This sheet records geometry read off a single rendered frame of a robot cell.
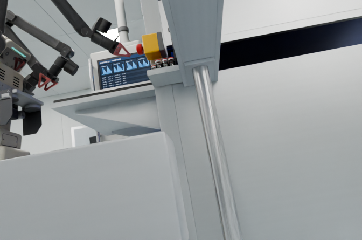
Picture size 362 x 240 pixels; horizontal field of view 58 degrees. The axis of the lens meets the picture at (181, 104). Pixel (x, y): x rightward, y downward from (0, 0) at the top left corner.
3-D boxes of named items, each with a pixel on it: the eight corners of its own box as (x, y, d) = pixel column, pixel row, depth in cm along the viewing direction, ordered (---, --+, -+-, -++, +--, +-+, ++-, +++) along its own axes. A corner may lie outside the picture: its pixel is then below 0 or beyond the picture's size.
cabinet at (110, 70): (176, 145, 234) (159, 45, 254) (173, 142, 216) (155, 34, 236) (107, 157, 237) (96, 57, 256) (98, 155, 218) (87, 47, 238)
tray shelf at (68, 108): (188, 121, 188) (187, 117, 189) (176, 84, 121) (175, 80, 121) (106, 136, 190) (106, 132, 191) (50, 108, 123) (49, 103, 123)
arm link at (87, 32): (77, 31, 161) (79, 32, 154) (88, 10, 161) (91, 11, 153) (98, 43, 167) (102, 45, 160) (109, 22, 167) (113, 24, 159)
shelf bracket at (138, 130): (176, 144, 177) (173, 121, 181) (176, 143, 174) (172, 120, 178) (115, 155, 179) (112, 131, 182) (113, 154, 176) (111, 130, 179)
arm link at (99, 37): (89, 40, 164) (87, 39, 159) (95, 28, 164) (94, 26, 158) (102, 47, 165) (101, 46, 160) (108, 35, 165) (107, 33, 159)
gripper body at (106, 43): (119, 42, 168) (106, 35, 167) (118, 41, 158) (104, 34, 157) (113, 54, 169) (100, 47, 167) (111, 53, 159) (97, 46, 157)
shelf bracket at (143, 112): (164, 128, 129) (159, 97, 132) (163, 127, 126) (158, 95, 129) (80, 143, 130) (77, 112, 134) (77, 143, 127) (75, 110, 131)
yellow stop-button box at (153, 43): (167, 57, 120) (164, 40, 122) (164, 49, 113) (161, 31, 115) (146, 61, 120) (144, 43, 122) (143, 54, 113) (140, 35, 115)
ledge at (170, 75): (192, 80, 119) (190, 75, 119) (189, 68, 106) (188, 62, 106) (153, 87, 119) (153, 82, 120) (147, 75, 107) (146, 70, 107)
